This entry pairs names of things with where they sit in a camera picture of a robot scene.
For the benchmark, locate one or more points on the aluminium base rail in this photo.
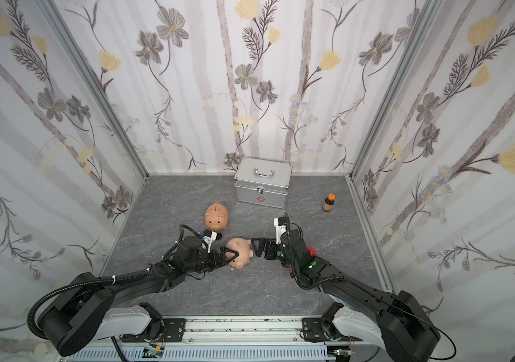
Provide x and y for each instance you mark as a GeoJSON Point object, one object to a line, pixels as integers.
{"type": "Point", "coordinates": [143, 324]}

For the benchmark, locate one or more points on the silver aluminium first aid case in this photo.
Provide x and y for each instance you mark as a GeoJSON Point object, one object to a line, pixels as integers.
{"type": "Point", "coordinates": [263, 182]}

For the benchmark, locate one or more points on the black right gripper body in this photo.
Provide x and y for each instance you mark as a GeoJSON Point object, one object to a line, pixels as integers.
{"type": "Point", "coordinates": [273, 249]}

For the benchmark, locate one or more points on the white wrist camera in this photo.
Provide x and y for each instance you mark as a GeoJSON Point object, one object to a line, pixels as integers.
{"type": "Point", "coordinates": [280, 229]}
{"type": "Point", "coordinates": [208, 238]}

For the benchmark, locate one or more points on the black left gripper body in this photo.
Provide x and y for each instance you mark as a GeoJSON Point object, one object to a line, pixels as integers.
{"type": "Point", "coordinates": [211, 259]}

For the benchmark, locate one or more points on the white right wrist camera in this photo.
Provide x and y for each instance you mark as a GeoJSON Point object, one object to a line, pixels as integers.
{"type": "Point", "coordinates": [280, 229]}

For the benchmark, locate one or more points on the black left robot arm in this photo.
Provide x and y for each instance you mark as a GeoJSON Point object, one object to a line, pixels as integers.
{"type": "Point", "coordinates": [70, 316]}

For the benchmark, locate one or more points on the pink piggy bank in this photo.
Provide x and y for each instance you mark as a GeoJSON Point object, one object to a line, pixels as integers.
{"type": "Point", "coordinates": [217, 217]}
{"type": "Point", "coordinates": [243, 248]}

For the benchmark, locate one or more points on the small brown orange-capped bottle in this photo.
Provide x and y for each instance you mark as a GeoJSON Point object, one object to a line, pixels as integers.
{"type": "Point", "coordinates": [329, 203]}

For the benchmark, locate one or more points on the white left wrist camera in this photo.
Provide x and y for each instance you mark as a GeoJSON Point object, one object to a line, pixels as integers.
{"type": "Point", "coordinates": [208, 238]}

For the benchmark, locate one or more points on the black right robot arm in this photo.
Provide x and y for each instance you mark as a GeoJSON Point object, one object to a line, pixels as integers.
{"type": "Point", "coordinates": [366, 303]}

